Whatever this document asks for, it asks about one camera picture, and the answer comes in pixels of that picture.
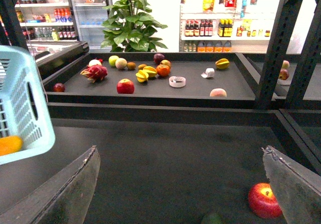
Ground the red yellow apple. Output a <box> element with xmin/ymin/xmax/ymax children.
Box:
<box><xmin>160</xmin><ymin>59</ymin><xmax>172</xmax><ymax>68</ymax></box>

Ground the light blue plastic basket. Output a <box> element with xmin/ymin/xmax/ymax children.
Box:
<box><xmin>1</xmin><ymin>46</ymin><xmax>55</xmax><ymax>165</ymax></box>

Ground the small orange brown fruit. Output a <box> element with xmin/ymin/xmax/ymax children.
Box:
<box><xmin>138</xmin><ymin>64</ymin><xmax>147</xmax><ymax>70</ymax></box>

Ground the small dark red apple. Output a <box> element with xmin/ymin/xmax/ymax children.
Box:
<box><xmin>53</xmin><ymin>83</ymin><xmax>65</xmax><ymax>92</ymax></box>

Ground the black metal post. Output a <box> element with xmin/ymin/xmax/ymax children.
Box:
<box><xmin>255</xmin><ymin>0</ymin><xmax>303</xmax><ymax>109</ymax></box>

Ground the red apple behind post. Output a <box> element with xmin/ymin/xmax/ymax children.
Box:
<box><xmin>278</xmin><ymin>68</ymin><xmax>289</xmax><ymax>80</ymax></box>

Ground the green apple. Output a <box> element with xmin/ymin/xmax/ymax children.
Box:
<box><xmin>108</xmin><ymin>55</ymin><xmax>119</xmax><ymax>67</ymax></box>

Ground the pale peach round fruit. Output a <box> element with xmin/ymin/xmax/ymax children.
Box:
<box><xmin>115</xmin><ymin>58</ymin><xmax>127</xmax><ymax>70</ymax></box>

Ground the pink dragon fruit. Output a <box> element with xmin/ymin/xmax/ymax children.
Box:
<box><xmin>80</xmin><ymin>64</ymin><xmax>108</xmax><ymax>83</ymax></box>

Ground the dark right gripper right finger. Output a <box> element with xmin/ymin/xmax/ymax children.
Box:
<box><xmin>263</xmin><ymin>146</ymin><xmax>320</xmax><ymax>223</ymax></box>

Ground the glass door fridge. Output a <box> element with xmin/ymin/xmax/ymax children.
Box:
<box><xmin>69</xmin><ymin>0</ymin><xmax>112</xmax><ymax>52</ymax></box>

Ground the white pink fruit behind dragonfruit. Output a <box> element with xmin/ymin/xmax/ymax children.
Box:
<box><xmin>88</xmin><ymin>59</ymin><xmax>103</xmax><ymax>67</ymax></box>

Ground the brown kiwi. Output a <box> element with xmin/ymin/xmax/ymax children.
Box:
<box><xmin>127</xmin><ymin>62</ymin><xmax>136</xmax><ymax>71</ymax></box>

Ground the orange persimmon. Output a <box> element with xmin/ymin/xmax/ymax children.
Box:
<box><xmin>156</xmin><ymin>64</ymin><xmax>171</xmax><ymax>77</ymax></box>

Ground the yellow starfruit back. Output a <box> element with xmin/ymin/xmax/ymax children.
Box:
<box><xmin>143</xmin><ymin>66</ymin><xmax>157</xmax><ymax>78</ymax></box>

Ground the yellow starfruit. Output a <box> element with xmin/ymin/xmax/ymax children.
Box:
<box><xmin>135</xmin><ymin>70</ymin><xmax>149</xmax><ymax>83</ymax></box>
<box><xmin>215</xmin><ymin>58</ymin><xmax>230</xmax><ymax>70</ymax></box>
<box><xmin>143</xmin><ymin>66</ymin><xmax>157</xmax><ymax>78</ymax></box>

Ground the drinks shelf left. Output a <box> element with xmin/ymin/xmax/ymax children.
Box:
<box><xmin>15</xmin><ymin>0</ymin><xmax>78</xmax><ymax>41</ymax></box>

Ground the black fruit tray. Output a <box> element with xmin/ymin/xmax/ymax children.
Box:
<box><xmin>43</xmin><ymin>52</ymin><xmax>255</xmax><ymax>103</ymax></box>

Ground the pale peach front right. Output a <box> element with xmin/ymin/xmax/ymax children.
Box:
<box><xmin>210</xmin><ymin>88</ymin><xmax>227</xmax><ymax>97</ymax></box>

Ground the green potted plant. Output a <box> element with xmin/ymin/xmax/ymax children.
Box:
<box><xmin>100</xmin><ymin>0</ymin><xmax>168</xmax><ymax>52</ymax></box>

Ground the red apple near gripper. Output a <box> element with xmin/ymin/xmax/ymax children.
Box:
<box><xmin>248</xmin><ymin>183</ymin><xmax>282</xmax><ymax>219</ymax></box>

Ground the green mango at bottom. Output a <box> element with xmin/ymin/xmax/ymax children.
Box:
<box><xmin>201</xmin><ymin>212</ymin><xmax>223</xmax><ymax>224</ymax></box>

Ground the yellow starfruit right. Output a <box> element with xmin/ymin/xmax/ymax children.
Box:
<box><xmin>215</xmin><ymin>58</ymin><xmax>230</xmax><ymax>70</ymax></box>

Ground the pale apple behind post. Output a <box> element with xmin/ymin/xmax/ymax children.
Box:
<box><xmin>281</xmin><ymin>60</ymin><xmax>290</xmax><ymax>69</ymax></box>

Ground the yellow starfruit front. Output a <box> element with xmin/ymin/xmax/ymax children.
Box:
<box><xmin>135</xmin><ymin>70</ymin><xmax>149</xmax><ymax>83</ymax></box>

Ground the white sauce bottle shelf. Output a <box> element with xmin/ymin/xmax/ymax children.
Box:
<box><xmin>179</xmin><ymin>0</ymin><xmax>279</xmax><ymax>53</ymax></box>

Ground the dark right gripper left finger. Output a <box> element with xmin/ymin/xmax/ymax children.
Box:
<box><xmin>1</xmin><ymin>146</ymin><xmax>101</xmax><ymax>223</ymax></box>

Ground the red apple on tray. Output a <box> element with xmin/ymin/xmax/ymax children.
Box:
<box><xmin>116</xmin><ymin>78</ymin><xmax>135</xmax><ymax>94</ymax></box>

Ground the dark purple plum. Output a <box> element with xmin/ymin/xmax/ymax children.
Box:
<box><xmin>153</xmin><ymin>53</ymin><xmax>165</xmax><ymax>65</ymax></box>

